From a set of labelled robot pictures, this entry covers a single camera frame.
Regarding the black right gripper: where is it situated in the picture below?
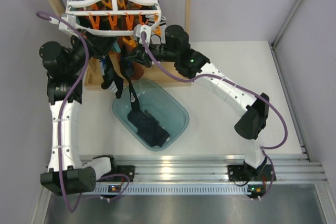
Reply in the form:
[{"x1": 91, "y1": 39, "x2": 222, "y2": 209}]
[{"x1": 125, "y1": 42, "x2": 179, "y2": 69}]

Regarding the teal clothes peg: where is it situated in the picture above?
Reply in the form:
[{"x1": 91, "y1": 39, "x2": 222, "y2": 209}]
[{"x1": 112, "y1": 41, "x2": 121, "y2": 54}]

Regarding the black sock with white label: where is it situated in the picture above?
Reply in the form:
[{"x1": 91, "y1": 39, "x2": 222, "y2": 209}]
[{"x1": 99, "y1": 55, "x2": 123, "y2": 99}]

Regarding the white plastic clip hanger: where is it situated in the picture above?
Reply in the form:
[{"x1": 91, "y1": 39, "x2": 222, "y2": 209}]
[{"x1": 63, "y1": 0, "x2": 162, "y2": 37}]

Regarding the black striped sock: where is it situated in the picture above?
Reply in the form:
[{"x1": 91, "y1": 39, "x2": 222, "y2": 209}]
[{"x1": 119, "y1": 45, "x2": 140, "y2": 111}]

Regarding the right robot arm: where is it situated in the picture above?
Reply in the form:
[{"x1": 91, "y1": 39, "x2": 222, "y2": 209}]
[{"x1": 125, "y1": 25, "x2": 270, "y2": 182}]

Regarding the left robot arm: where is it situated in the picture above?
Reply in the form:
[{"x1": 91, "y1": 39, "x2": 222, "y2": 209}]
[{"x1": 39, "y1": 32, "x2": 123, "y2": 196}]

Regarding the orange clothes peg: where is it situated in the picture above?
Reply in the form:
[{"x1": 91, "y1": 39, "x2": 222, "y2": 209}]
[{"x1": 122, "y1": 36, "x2": 137, "y2": 48}]

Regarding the brown hanging sock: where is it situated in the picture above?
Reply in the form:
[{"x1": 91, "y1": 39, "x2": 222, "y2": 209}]
[{"x1": 117, "y1": 37, "x2": 144, "y2": 80}]

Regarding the teal plastic basin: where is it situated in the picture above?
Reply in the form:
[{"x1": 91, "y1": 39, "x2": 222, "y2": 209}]
[{"x1": 112, "y1": 79, "x2": 190, "y2": 152}]

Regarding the dark navy sock in basin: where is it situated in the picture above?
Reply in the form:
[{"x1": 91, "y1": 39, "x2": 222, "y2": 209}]
[{"x1": 128, "y1": 110, "x2": 170, "y2": 147}]

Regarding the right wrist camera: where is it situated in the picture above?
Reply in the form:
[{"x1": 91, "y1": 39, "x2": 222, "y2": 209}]
[{"x1": 133, "y1": 24, "x2": 152, "y2": 46}]

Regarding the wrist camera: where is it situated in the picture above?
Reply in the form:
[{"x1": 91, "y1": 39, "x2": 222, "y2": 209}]
[
  {"x1": 133, "y1": 24, "x2": 152, "y2": 46},
  {"x1": 49, "y1": 14, "x2": 77, "y2": 36}
]

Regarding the wooden drying rack frame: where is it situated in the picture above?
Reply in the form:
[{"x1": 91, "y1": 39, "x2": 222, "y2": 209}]
[{"x1": 32, "y1": 0, "x2": 193, "y2": 91}]

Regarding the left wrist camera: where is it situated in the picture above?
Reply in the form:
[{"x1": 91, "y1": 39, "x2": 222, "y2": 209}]
[{"x1": 49, "y1": 14, "x2": 77, "y2": 36}]

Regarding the aluminium mounting rail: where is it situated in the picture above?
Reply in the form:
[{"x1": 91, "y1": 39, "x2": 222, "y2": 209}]
[{"x1": 40, "y1": 154, "x2": 328, "y2": 196}]

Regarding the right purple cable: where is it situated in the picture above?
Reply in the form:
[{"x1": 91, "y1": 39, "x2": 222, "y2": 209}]
[{"x1": 141, "y1": 31, "x2": 288, "y2": 201}]

